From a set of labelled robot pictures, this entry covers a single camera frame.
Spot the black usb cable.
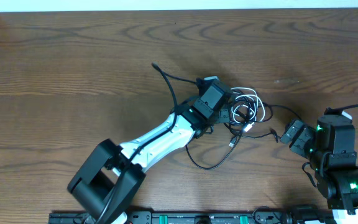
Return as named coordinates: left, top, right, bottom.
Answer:
left=185, top=91, right=304, bottom=170

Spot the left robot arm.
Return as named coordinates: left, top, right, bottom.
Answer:
left=67, top=77, right=233, bottom=223

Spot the white usb cable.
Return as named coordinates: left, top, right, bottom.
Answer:
left=230, top=86, right=267, bottom=133

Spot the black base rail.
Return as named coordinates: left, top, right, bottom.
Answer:
left=48, top=205, right=338, bottom=224

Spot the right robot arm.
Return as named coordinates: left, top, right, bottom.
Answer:
left=280, top=114, right=358, bottom=224

